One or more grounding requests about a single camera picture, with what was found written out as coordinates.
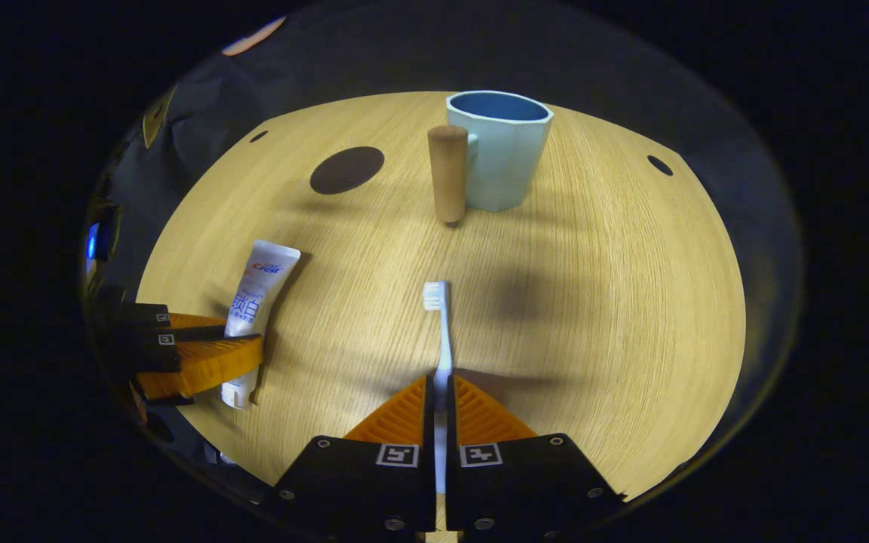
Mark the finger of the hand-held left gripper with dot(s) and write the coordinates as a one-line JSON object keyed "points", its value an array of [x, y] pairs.
{"points": [[148, 317], [208, 362]]}

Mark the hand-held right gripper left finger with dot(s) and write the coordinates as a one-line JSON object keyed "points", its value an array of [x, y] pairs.
{"points": [[429, 445]]}

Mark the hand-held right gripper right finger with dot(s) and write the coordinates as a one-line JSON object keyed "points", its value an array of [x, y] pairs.
{"points": [[450, 452]]}

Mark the white toothpaste tube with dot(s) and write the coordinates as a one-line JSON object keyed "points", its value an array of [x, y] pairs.
{"points": [[261, 286]]}

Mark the white toothbrush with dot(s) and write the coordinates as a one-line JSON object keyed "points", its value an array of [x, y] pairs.
{"points": [[444, 339]]}

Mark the dark brown round coaster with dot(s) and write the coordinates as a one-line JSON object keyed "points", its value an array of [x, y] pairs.
{"points": [[346, 170]]}

